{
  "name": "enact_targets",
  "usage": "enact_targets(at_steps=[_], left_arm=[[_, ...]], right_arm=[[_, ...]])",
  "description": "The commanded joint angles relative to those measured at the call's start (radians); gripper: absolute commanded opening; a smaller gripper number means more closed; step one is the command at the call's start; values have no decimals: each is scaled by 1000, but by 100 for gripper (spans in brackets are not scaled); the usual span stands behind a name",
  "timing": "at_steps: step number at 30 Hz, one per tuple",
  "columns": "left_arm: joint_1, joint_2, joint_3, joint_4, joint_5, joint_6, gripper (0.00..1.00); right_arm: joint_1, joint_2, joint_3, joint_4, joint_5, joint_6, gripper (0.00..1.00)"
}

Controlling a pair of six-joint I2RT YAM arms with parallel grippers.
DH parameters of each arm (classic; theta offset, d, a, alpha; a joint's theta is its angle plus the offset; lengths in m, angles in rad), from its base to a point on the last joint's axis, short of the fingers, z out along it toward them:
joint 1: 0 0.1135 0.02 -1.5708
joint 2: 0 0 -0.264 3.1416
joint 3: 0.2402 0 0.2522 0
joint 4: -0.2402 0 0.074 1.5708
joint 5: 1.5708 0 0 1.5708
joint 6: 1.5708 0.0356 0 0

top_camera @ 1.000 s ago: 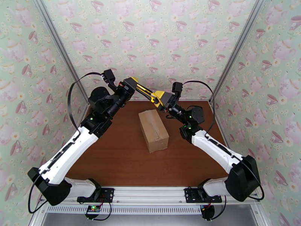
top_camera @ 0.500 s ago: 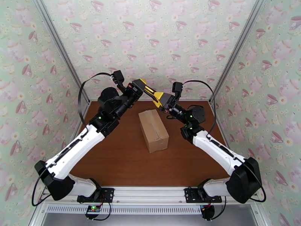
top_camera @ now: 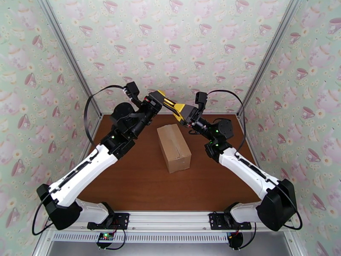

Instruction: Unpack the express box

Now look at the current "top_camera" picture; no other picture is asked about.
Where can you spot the yellow black utility knife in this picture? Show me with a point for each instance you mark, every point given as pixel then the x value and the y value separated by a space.
pixel 177 108

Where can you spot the brown cardboard box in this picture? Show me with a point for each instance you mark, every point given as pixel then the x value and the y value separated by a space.
pixel 173 146

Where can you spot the small green circuit board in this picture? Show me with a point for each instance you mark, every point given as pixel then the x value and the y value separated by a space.
pixel 106 237

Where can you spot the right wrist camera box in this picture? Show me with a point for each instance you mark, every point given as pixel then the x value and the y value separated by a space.
pixel 201 99

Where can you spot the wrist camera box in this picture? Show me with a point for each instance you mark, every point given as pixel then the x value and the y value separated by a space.
pixel 132 90
pixel 201 99

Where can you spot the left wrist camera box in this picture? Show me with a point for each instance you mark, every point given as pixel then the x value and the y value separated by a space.
pixel 132 90

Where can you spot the aluminium frame post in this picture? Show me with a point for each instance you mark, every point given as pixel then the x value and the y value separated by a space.
pixel 69 55
pixel 269 55

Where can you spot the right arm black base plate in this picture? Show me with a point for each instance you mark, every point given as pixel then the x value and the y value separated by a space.
pixel 217 220

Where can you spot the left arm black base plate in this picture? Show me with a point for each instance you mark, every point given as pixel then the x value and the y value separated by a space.
pixel 122 219

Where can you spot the wide aluminium base rail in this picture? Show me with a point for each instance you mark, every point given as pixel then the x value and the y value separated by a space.
pixel 170 220

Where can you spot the black round bracket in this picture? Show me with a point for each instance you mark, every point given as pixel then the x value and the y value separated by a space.
pixel 235 240

